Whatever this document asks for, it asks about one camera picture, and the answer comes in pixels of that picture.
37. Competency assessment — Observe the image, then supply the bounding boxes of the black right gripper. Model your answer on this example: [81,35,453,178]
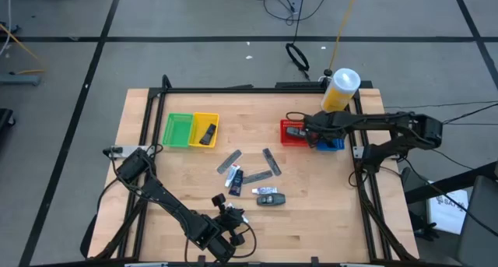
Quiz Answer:
[303,111,347,149]

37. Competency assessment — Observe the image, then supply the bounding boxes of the grey body wash bottle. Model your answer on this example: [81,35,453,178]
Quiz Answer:
[286,126,309,139]

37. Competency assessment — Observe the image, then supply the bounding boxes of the dark blue sachet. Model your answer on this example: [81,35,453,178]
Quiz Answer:
[228,169,245,198]

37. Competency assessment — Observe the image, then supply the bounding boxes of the black remote-like device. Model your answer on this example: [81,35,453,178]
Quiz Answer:
[255,192,286,207]

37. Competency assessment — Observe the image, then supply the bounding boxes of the grey comb sachet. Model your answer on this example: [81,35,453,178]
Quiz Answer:
[241,169,274,185]
[216,149,244,175]
[261,147,282,177]

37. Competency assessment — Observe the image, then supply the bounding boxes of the red plastic basket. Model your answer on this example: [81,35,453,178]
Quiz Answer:
[279,118,313,148]

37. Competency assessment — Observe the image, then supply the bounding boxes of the blue plastic basket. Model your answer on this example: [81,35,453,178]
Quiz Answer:
[315,137,346,153]

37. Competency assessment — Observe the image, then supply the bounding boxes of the white yellow wipes canister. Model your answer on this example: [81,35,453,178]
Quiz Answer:
[320,67,362,114]

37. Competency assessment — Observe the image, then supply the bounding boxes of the yellow plastic basket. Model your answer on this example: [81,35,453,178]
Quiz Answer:
[188,111,220,149]

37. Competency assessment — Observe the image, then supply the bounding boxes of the green plastic basket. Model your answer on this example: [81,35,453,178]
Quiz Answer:
[161,111,195,149]

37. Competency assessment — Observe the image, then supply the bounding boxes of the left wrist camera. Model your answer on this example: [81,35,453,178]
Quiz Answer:
[211,193,227,212]

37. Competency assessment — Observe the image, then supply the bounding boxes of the black table frame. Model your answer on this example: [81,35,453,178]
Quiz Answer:
[79,74,419,267]

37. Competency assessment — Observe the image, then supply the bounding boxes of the black cable coil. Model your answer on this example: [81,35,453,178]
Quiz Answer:
[285,42,311,72]

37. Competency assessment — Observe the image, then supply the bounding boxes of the hanging yellow cable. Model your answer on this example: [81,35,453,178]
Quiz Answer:
[328,0,361,72]

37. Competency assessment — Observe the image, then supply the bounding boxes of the black floor cables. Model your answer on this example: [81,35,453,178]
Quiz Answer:
[241,0,331,27]

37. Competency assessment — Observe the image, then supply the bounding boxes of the yellow floor cable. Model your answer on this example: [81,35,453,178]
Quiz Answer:
[0,22,47,76]

